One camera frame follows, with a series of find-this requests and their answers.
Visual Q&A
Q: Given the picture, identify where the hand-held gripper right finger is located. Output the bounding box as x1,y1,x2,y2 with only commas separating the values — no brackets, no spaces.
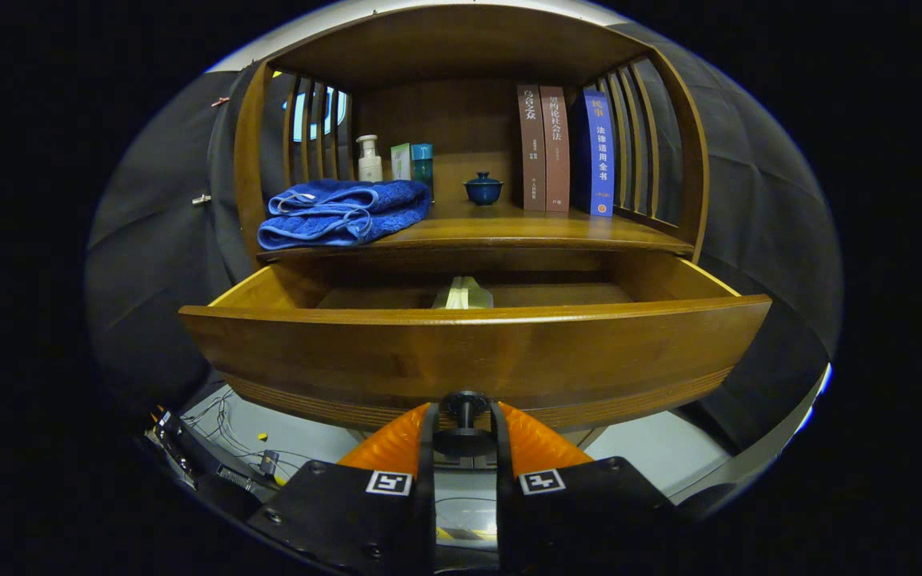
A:
491,402,682,575

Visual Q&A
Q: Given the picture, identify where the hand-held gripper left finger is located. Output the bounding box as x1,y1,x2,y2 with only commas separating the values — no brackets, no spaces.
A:
249,402,438,575

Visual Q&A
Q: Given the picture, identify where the wooden drawer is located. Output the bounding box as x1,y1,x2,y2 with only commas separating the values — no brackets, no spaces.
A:
179,250,772,458

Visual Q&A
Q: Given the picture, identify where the pale green soap with dish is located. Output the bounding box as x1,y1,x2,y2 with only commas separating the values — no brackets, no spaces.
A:
431,276,495,310

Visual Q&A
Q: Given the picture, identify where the wooden countertop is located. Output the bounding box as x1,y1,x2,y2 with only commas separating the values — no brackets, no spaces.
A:
257,196,694,261

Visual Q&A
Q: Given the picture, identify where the wooden cabinet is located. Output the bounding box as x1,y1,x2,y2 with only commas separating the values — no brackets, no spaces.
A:
233,4,710,449

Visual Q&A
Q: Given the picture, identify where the blue folded towel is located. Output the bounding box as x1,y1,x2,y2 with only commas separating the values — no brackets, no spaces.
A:
258,178,432,251

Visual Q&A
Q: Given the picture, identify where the blue lidded teacup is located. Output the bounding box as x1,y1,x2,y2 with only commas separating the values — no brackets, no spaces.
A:
463,172,503,206

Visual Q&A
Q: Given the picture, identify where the teal bottle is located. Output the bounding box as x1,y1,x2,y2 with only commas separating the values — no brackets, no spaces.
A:
411,143,435,201

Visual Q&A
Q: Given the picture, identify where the white pump bottle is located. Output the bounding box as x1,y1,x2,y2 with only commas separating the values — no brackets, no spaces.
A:
356,134,383,183

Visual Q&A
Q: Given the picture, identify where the light brown book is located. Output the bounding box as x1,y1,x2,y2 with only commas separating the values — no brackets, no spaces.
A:
539,86,571,214

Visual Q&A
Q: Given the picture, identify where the dark brown book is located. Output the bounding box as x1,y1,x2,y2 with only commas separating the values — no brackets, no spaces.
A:
517,84,547,212

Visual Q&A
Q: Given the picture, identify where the blue book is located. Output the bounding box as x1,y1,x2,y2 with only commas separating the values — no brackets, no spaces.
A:
571,88,615,218

